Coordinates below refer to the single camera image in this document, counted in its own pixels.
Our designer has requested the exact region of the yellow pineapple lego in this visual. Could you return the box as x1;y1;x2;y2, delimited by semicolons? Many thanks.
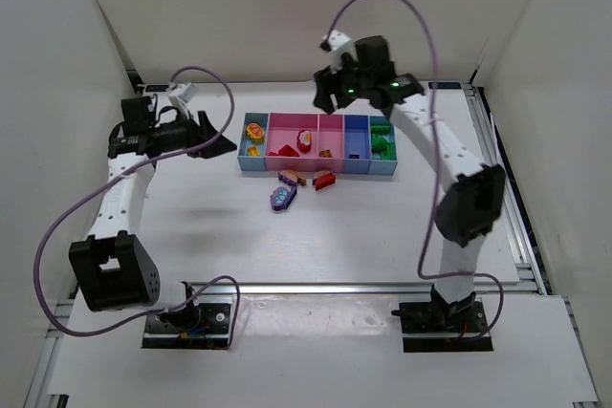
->
245;122;266;144

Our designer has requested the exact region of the red heart lego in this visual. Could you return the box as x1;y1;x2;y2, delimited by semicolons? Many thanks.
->
296;129;313;153

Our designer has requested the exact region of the green lego brick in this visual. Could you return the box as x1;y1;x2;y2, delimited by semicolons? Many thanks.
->
370;124;396;161

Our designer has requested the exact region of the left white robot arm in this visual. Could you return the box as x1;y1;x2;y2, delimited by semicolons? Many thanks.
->
69;97;237;312

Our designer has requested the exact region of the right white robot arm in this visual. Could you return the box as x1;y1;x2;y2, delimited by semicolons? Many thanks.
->
314;31;506;314

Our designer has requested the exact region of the light blue left bin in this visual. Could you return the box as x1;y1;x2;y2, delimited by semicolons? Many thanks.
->
237;113;269;172

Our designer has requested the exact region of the light blue bin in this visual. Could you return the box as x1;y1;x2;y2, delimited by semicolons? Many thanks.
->
368;116;398;176
237;113;269;172

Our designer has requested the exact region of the small pink bin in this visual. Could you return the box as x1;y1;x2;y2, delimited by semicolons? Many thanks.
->
316;115;344;173

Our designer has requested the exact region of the dark blue bin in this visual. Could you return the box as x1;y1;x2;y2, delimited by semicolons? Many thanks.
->
343;115;371;175

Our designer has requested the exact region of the large pink bin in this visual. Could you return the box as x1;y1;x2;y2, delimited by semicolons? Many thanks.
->
265;113;318;172

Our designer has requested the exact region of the orange brown lego in bin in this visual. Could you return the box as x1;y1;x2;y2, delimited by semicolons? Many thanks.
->
318;149;334;159

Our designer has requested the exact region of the purple brown lego piece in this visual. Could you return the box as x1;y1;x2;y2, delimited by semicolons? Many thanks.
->
277;170;307;186

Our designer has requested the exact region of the purple flower lego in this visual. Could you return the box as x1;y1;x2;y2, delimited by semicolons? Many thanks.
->
270;186;297;212

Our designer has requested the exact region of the light blue right bin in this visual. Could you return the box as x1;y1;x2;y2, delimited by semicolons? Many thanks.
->
368;116;398;176

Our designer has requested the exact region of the red lego brick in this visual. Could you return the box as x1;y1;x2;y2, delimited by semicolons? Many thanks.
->
312;170;337;191

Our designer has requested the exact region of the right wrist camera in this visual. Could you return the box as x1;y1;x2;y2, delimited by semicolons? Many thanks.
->
319;30;356;74

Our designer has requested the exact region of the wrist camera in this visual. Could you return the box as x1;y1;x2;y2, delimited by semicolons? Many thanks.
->
319;30;356;74
167;83;197;118

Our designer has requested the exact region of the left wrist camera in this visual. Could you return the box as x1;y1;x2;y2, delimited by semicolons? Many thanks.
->
167;83;197;118

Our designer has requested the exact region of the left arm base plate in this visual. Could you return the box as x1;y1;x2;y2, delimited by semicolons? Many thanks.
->
141;295;234;351

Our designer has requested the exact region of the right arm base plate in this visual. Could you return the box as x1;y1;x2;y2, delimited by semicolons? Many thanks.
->
391;301;493;354

